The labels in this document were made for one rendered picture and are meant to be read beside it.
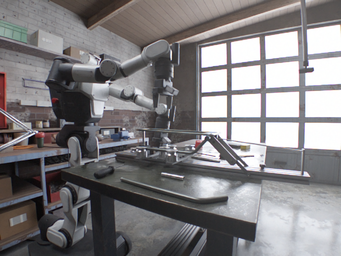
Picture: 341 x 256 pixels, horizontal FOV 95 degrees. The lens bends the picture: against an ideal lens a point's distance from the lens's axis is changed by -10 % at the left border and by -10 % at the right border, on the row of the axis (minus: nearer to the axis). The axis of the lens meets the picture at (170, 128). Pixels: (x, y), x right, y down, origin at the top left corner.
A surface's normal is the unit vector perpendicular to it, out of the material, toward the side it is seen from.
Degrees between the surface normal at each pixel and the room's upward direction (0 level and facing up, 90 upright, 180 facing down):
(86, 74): 103
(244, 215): 0
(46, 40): 90
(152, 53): 91
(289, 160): 90
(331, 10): 90
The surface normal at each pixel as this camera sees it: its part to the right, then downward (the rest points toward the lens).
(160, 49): -0.15, 0.05
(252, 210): 0.00, -1.00
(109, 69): -0.06, 0.26
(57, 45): 0.86, 0.05
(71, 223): -0.37, 0.04
